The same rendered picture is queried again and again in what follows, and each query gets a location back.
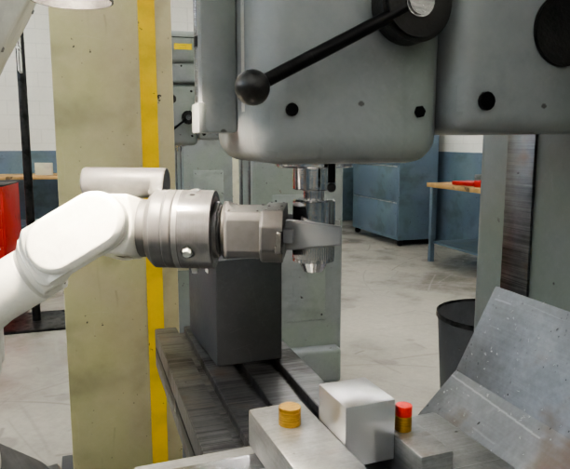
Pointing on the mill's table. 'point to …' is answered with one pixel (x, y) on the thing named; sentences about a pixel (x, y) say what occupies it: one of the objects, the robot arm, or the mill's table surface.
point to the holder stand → (237, 310)
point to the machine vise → (439, 453)
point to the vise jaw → (296, 442)
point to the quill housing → (332, 88)
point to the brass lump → (290, 415)
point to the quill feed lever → (248, 93)
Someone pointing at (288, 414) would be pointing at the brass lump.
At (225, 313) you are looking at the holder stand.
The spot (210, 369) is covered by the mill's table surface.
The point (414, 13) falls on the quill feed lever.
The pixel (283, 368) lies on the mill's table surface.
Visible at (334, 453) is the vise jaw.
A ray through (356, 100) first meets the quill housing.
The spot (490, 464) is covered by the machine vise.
